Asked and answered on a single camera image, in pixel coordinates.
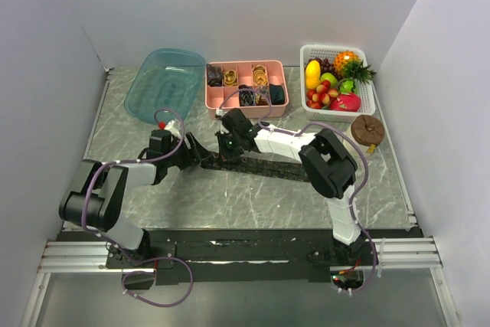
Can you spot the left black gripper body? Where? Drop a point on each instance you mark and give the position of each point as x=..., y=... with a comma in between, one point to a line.
x=183, y=158

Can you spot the white plastic fruit basket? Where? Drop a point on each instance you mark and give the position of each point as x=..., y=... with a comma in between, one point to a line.
x=364, y=90

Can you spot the green apple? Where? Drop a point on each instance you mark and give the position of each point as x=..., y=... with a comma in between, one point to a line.
x=331, y=78

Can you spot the orange blue rolled tie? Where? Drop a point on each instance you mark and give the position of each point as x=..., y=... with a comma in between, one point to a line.
x=262, y=96

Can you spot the dark purple rolled tie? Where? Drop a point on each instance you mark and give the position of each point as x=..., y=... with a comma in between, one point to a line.
x=246, y=96

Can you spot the pink compartment organizer box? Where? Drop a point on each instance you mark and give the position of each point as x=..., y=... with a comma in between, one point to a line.
x=227, y=98

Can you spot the dark purple grapes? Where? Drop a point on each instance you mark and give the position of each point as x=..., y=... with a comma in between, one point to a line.
x=325, y=65

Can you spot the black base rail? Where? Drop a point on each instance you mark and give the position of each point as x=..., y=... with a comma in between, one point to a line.
x=177, y=256

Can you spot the red cherry bunch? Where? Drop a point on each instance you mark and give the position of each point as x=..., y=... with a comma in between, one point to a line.
x=322, y=96

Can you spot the pink dragon fruit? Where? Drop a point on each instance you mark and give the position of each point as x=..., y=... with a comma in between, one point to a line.
x=346, y=102

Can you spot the dark patterned necktie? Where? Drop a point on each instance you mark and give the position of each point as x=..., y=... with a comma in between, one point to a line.
x=253, y=166

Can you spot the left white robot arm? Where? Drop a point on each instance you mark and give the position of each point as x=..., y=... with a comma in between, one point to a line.
x=94, y=197

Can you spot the aluminium frame rail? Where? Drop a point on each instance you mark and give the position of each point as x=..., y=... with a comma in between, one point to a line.
x=91, y=256

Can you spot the dark brown rolled tie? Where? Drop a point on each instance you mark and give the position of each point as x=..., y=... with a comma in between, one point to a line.
x=215, y=76

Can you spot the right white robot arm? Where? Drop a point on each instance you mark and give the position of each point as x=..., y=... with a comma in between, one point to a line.
x=318, y=158

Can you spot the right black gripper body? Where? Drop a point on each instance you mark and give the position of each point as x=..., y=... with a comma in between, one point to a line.
x=230, y=148

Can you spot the black rolled tie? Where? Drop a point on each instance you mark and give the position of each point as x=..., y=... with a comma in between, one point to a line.
x=277, y=94

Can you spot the yellow patterned rolled tie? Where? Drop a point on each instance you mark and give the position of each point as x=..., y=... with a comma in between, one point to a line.
x=259, y=75

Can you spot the brown lidded white jar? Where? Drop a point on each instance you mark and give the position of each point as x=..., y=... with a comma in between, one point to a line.
x=367, y=132

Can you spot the teal transparent plastic bin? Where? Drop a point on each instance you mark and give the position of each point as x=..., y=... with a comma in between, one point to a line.
x=166, y=85

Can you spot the gold rolled tie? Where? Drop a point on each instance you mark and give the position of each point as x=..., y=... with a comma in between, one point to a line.
x=230, y=78

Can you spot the yellow mango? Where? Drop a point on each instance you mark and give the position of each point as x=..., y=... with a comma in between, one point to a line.
x=312, y=75

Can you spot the orange pineapple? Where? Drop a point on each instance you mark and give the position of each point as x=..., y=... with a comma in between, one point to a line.
x=349, y=65

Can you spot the green leafy vegetable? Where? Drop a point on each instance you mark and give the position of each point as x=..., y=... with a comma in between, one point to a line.
x=347, y=86

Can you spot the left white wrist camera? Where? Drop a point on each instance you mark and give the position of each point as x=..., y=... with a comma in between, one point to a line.
x=174, y=126

